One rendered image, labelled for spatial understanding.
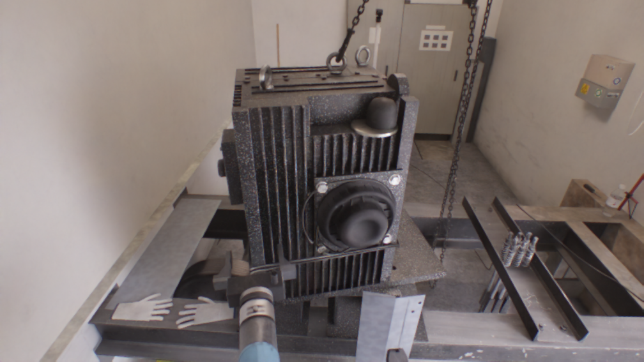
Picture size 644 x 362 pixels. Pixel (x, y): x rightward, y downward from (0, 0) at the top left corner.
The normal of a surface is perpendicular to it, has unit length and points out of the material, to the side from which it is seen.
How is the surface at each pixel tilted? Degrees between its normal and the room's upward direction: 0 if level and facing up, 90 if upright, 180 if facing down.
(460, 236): 90
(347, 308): 0
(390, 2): 90
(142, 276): 0
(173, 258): 0
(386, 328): 90
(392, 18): 90
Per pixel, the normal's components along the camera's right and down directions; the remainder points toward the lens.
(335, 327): 0.01, -0.87
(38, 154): 1.00, 0.04
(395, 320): 0.15, 0.49
